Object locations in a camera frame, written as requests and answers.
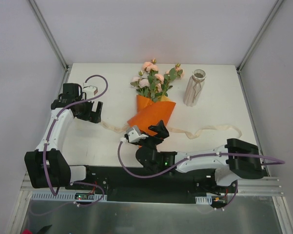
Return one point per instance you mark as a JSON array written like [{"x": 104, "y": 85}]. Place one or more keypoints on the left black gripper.
[{"x": 93, "y": 111}]

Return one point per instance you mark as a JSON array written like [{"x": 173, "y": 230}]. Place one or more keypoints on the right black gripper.
[{"x": 153, "y": 136}]

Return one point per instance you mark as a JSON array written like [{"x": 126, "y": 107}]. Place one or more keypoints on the orange wrapping paper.
[{"x": 151, "y": 113}]

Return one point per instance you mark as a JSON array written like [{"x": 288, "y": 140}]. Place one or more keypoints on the cream printed ribbon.
[{"x": 188, "y": 134}]

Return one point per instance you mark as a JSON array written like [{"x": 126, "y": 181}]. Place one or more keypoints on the pink flower bouquet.
[{"x": 155, "y": 86}]

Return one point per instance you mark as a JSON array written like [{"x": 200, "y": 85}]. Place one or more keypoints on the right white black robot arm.
[{"x": 234, "y": 160}]

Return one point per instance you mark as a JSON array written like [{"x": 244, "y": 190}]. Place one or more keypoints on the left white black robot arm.
[{"x": 46, "y": 165}]

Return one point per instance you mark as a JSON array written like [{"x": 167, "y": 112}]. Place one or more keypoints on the beige ribbed vase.
[{"x": 194, "y": 87}]

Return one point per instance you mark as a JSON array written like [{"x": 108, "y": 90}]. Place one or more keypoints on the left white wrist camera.
[{"x": 90, "y": 91}]

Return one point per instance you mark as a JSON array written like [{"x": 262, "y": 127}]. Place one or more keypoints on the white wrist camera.
[
  {"x": 90, "y": 91},
  {"x": 133, "y": 135}
]

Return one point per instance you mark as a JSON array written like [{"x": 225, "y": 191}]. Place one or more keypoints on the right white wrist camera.
[{"x": 133, "y": 135}]

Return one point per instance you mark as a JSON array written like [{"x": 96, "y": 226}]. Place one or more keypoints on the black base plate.
[{"x": 172, "y": 187}]

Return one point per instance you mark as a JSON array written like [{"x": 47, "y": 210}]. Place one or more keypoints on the left aluminium frame post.
[{"x": 48, "y": 34}]

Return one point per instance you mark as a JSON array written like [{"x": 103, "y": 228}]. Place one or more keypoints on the aluminium frame post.
[
  {"x": 48, "y": 34},
  {"x": 266, "y": 23}
]

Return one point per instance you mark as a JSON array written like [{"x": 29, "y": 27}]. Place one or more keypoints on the right white cable duct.
[{"x": 204, "y": 200}]

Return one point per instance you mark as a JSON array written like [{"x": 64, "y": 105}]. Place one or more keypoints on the white cable duct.
[
  {"x": 204, "y": 200},
  {"x": 68, "y": 196}
]

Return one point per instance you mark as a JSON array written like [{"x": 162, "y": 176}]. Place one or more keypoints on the left white cable duct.
[{"x": 68, "y": 196}]

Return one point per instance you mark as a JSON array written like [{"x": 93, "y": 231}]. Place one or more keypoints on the aluminium front rail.
[{"x": 267, "y": 186}]

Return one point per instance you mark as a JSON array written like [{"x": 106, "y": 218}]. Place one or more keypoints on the right aluminium frame post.
[{"x": 266, "y": 23}]

